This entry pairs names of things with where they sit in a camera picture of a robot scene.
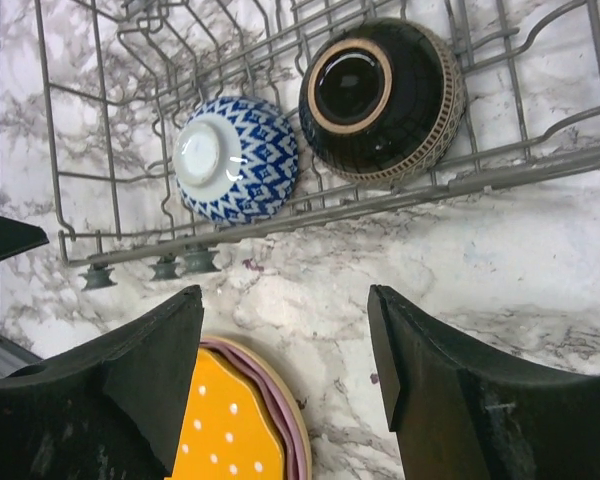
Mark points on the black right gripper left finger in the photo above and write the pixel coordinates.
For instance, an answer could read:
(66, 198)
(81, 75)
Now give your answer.
(111, 408)

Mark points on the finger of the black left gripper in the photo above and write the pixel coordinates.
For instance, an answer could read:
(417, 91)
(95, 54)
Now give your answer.
(17, 237)

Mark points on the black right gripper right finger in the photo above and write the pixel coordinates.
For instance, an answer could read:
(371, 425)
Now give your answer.
(462, 409)

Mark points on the orange polka dot plate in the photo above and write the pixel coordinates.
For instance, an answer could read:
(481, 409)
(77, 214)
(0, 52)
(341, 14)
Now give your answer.
(227, 433)

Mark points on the grey wire dish rack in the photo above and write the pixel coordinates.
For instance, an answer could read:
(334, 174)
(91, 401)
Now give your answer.
(177, 126)

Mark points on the red patterned glass bowl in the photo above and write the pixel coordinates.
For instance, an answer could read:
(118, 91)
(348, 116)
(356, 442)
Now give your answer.
(236, 160)

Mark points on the brown patterned bowl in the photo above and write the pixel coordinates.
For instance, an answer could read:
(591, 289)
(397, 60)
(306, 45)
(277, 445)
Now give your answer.
(382, 101)

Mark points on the beige bottom plate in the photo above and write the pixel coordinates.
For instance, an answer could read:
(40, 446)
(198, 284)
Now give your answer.
(282, 395)

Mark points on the pink plate under stack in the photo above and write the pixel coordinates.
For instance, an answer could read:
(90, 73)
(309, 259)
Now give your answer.
(270, 403)

